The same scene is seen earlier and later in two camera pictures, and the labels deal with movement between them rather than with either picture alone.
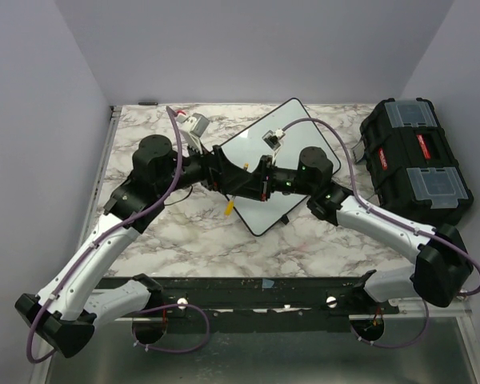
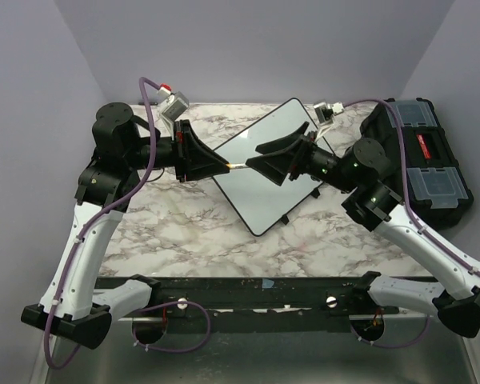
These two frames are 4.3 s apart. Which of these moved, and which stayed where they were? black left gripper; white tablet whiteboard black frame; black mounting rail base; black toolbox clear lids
Moved: black left gripper
Stayed: white tablet whiteboard black frame; black toolbox clear lids; black mounting rail base
